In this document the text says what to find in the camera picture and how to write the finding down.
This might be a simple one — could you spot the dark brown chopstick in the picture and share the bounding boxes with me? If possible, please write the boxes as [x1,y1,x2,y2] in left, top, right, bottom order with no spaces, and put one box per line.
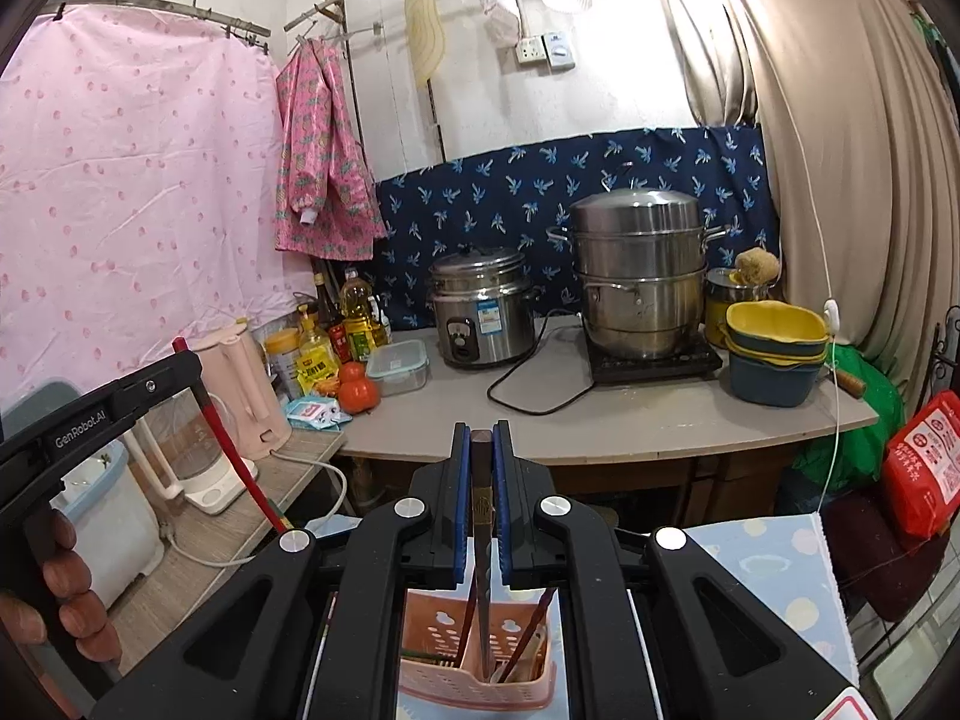
[494,587,556,683]

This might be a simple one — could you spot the red chopstick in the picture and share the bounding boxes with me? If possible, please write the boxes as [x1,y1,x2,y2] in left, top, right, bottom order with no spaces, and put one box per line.
[189,340,291,535]

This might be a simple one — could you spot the white ceramic spoon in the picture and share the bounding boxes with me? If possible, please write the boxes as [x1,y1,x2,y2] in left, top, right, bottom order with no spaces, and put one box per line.
[491,628,547,683]

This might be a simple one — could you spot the green chopstick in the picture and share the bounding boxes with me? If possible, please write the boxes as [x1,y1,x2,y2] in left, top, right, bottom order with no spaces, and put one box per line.
[400,649,455,668]

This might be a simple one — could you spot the left hand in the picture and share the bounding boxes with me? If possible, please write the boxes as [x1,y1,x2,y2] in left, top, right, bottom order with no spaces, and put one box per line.
[2,511,122,665]

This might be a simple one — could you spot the dish drainer box with lid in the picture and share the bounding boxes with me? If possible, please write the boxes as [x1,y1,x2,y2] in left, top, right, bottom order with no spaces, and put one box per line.
[0,380,168,610]

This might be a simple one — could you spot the clear food container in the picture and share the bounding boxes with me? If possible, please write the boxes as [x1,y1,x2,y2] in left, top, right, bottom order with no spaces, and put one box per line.
[366,338,430,398]

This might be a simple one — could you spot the red tomato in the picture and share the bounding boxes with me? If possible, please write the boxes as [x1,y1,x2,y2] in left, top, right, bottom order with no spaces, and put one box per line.
[337,362,381,415]

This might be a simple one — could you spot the blue white snack packet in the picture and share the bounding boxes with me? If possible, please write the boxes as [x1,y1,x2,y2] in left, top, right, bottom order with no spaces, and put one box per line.
[285,395,352,431]

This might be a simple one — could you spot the glass kettle white base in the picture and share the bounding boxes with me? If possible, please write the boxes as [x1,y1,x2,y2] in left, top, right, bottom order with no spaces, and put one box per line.
[122,390,245,517]

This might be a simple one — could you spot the silver rice cooker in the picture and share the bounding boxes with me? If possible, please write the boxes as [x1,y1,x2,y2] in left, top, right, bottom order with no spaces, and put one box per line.
[428,247,535,369]

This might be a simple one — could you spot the yellow label bottle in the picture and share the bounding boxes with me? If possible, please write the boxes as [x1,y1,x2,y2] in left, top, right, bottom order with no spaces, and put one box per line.
[295,302,340,395]

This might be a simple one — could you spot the pink perforated utensil holder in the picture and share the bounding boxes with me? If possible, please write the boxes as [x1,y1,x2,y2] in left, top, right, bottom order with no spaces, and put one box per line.
[398,590,556,713]

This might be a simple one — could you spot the cooking oil bottle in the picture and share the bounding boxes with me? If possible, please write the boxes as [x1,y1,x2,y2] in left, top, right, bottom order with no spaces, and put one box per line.
[340,265,391,362]

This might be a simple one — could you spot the yellow lid tin can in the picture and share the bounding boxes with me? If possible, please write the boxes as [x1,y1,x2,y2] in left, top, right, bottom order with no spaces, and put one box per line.
[263,328,302,400]

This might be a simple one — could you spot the pink electric kettle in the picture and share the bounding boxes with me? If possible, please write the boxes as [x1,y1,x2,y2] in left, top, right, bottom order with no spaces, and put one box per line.
[189,322,291,461]

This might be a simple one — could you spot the black induction cooker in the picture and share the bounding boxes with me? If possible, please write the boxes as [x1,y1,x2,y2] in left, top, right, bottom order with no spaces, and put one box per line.
[586,333,724,387]

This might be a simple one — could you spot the stainless steel steamer pot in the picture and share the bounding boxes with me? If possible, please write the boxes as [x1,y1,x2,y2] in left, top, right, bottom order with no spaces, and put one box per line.
[547,188,732,361]

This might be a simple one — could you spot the navy floral cloth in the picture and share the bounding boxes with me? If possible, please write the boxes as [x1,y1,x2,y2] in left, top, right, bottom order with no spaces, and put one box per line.
[366,125,779,330]

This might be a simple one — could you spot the pink dotted curtain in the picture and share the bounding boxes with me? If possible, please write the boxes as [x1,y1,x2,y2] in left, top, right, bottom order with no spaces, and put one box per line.
[0,7,313,403]

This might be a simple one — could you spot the stacked yellow blue basins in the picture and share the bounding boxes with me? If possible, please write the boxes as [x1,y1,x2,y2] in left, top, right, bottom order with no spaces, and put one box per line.
[724,301,830,408]

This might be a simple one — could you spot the blue patterned tablecloth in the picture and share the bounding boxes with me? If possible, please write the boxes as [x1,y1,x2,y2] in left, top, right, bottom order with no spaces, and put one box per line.
[306,514,861,718]

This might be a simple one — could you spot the pink floral garment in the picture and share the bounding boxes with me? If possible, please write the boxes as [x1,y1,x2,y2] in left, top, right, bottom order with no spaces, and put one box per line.
[275,39,387,262]

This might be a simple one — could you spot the loofah sponge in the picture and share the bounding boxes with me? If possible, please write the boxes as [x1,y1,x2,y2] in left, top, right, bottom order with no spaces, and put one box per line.
[734,247,781,286]

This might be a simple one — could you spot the green plastic bag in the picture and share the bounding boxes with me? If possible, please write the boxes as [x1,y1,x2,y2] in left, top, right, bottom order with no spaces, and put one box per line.
[790,343,910,493]

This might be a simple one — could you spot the red plastic bag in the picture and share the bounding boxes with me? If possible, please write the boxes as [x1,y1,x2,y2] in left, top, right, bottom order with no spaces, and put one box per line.
[882,390,960,539]

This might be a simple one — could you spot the beige curtain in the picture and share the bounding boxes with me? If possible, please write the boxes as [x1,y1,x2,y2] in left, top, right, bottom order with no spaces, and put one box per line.
[662,0,958,405]

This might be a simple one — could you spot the white power cable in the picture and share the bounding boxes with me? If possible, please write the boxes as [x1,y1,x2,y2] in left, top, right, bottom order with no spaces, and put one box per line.
[159,448,352,569]

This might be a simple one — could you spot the white wall socket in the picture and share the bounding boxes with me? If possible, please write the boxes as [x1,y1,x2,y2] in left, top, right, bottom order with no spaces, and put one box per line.
[514,32,576,71]

